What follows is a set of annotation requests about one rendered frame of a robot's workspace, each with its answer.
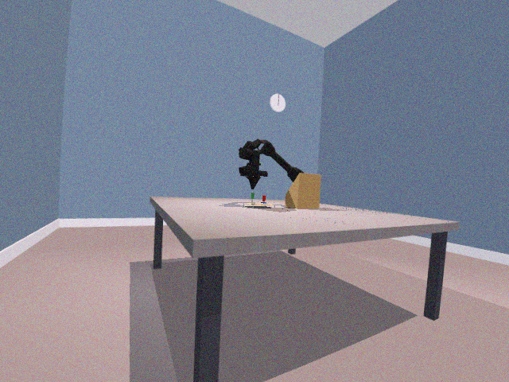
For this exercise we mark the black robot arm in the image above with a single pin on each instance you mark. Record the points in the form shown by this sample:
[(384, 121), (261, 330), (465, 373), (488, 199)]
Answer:
[(248, 153)]

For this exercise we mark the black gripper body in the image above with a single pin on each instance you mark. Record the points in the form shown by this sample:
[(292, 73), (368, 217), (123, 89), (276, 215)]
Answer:
[(257, 172)]

